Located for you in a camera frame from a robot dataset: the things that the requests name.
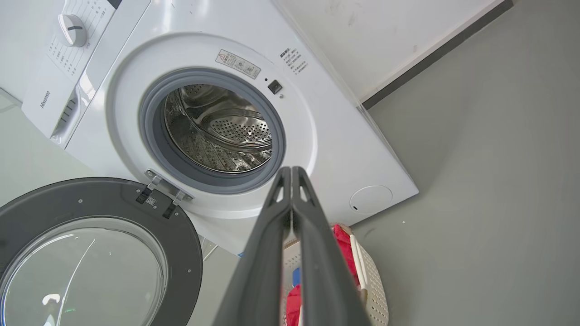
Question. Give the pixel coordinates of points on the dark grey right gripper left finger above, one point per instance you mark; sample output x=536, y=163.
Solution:
x=258, y=271

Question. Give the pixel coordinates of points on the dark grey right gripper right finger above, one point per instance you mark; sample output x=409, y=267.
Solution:
x=326, y=280

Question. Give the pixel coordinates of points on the round black glass washer door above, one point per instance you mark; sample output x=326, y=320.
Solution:
x=54, y=203

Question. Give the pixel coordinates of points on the metal door hinge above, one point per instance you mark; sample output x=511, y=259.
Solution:
x=167, y=188

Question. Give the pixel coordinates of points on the white Hisense washing machine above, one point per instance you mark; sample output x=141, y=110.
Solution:
x=353, y=149

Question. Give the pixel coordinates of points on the black door latch socket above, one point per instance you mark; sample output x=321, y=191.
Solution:
x=274, y=86

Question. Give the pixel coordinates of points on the blue garment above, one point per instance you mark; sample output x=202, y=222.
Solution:
x=296, y=277

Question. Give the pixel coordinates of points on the red printed jersey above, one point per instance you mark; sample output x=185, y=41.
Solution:
x=345, y=256

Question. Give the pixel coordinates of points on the beige perforated laundry basket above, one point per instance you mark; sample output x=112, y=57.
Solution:
x=374, y=285

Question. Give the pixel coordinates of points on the round white filter cover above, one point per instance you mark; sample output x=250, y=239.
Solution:
x=370, y=199

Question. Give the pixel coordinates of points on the steel perforated washer drum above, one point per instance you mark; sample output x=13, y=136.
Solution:
x=217, y=131

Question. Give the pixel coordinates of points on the warning sticker with triangle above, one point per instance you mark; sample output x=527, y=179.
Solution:
x=238, y=64

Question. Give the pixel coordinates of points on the printed text instruction sticker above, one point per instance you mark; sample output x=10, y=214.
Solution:
x=293, y=61

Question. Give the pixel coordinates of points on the dark baseboard strip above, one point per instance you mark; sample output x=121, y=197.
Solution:
x=435, y=56

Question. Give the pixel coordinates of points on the white detergent drawer front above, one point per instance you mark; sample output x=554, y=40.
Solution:
x=47, y=97

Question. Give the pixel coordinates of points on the black touch display panel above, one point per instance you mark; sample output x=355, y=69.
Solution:
x=114, y=3

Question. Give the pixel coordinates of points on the white round control knob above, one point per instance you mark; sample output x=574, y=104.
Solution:
x=71, y=31

